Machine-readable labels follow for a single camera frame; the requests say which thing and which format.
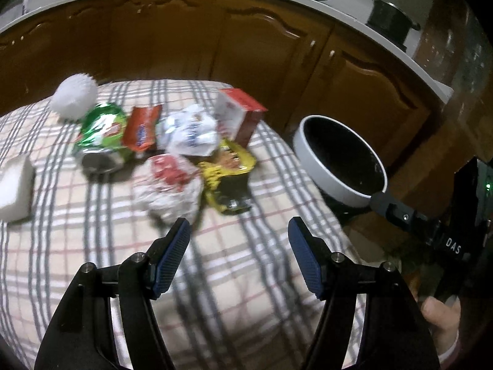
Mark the yellow snack packet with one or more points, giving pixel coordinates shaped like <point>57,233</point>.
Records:
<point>227,169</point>

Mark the red and white wrapper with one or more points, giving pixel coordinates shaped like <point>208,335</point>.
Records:
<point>169,185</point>

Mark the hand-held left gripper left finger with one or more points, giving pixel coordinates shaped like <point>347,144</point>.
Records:
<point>173,256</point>

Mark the red orange snack wrapper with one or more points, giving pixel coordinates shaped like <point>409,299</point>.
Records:
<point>140,129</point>

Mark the black white-rimmed waste bin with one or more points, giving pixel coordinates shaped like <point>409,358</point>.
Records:
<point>327,177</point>

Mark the person's right hand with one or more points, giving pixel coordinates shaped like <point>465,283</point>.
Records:
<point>443,318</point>

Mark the green snack packet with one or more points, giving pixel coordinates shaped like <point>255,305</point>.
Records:
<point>102,127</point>

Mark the person's right forearm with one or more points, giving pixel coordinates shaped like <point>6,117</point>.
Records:
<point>451,354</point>

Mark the red and white carton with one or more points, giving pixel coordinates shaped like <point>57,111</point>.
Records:
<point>231,110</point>

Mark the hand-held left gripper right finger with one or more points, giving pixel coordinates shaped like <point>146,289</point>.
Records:
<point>304,260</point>

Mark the black cooking pot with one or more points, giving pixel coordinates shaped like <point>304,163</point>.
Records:
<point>389,17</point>

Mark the plaid tablecloth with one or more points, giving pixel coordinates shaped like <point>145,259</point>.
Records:
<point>238,258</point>

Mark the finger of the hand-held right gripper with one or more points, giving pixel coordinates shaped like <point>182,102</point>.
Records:
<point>396,214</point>

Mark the white block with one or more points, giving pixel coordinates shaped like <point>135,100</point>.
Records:
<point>15,189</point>

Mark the wooden lower kitchen cabinets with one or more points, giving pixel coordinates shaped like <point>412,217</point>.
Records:
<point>262,54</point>

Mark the white wrapper blue print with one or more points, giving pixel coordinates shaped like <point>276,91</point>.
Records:
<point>188,131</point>

